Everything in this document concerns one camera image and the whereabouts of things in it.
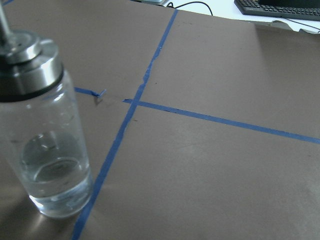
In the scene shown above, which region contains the clear glass sauce bottle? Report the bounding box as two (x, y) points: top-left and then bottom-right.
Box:
(0, 12), (93, 219)

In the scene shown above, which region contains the black keyboard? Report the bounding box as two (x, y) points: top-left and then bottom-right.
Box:
(234, 0), (320, 21)

